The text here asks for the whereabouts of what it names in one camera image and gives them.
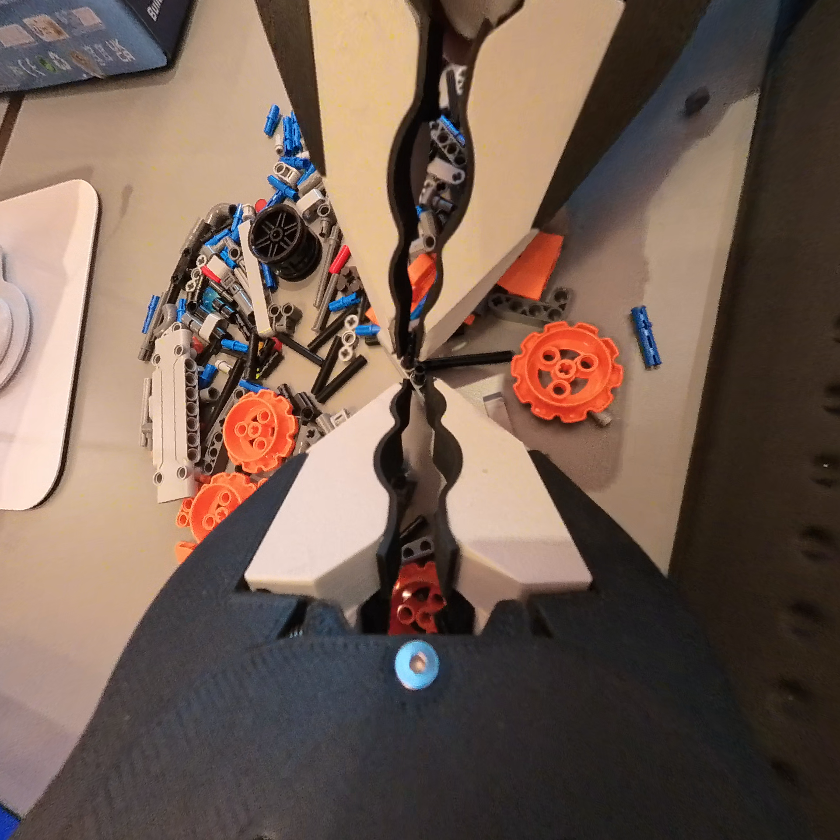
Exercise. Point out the orange panel piece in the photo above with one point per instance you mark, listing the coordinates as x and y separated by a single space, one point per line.
532 267

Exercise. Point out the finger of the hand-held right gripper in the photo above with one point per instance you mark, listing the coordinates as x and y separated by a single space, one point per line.
538 118
355 118

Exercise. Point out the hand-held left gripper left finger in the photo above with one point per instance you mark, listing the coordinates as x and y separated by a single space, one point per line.
315 532

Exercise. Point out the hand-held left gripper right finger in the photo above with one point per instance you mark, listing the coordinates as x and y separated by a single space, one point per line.
519 532

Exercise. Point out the pile of plastic building pieces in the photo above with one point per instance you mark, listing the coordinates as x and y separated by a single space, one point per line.
263 315

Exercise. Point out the black spoked wheel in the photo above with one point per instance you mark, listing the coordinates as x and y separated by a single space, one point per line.
286 243

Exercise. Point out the blue cardboard kit box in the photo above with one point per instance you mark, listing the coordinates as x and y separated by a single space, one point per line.
79 40

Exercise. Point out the white panel piece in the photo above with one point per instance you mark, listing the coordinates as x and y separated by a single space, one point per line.
488 400

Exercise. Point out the small black piece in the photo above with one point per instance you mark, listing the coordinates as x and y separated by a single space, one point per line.
696 99

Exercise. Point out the white book stand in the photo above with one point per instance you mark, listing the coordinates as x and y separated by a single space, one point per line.
46 368

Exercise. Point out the long grey frame piece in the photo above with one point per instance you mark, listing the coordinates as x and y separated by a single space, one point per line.
171 420

